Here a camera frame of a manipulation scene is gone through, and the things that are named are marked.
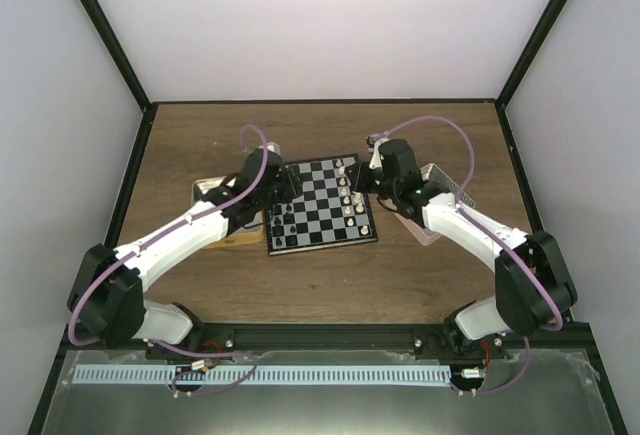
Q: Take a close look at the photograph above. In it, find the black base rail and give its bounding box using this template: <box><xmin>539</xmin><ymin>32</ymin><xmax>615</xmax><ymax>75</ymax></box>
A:
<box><xmin>60</xmin><ymin>322</ymin><xmax>595</xmax><ymax>362</ymax></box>

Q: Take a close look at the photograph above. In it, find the pink embossed metal tin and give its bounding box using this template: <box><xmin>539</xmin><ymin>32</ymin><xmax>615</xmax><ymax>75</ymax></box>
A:
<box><xmin>395</xmin><ymin>163</ymin><xmax>459</xmax><ymax>246</ymax></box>

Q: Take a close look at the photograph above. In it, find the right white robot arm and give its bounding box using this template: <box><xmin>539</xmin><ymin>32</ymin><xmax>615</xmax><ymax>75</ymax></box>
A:
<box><xmin>340</xmin><ymin>138</ymin><xmax>577</xmax><ymax>358</ymax></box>

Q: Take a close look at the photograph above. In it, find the black enclosure frame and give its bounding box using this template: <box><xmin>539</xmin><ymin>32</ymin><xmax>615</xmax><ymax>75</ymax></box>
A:
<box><xmin>27</xmin><ymin>0</ymin><xmax>629</xmax><ymax>435</ymax></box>

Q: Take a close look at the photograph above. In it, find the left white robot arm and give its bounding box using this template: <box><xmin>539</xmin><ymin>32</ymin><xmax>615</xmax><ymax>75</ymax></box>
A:
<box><xmin>67</xmin><ymin>142</ymin><xmax>301</xmax><ymax>359</ymax></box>

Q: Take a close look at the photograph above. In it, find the light blue slotted strip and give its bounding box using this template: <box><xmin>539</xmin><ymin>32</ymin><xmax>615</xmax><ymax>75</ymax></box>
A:
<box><xmin>72</xmin><ymin>364</ymin><xmax>451</xmax><ymax>387</ymax></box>

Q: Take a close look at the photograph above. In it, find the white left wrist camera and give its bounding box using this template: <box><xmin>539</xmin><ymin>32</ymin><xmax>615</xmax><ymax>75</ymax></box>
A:
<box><xmin>266</xmin><ymin>142</ymin><xmax>281</xmax><ymax>155</ymax></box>

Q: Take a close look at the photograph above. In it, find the metal sheet cover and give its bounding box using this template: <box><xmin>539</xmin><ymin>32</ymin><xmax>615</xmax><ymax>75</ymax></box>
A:
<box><xmin>42</xmin><ymin>350</ymin><xmax>612</xmax><ymax>434</ymax></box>

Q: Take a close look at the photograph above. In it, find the black and silver chessboard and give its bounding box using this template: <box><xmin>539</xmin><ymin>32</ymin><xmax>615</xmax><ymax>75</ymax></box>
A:
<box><xmin>265</xmin><ymin>153</ymin><xmax>378</xmax><ymax>256</ymax></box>

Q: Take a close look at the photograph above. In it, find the gold metal tin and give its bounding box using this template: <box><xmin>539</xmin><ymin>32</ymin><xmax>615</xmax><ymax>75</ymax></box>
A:
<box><xmin>191</xmin><ymin>176</ymin><xmax>265</xmax><ymax>249</ymax></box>

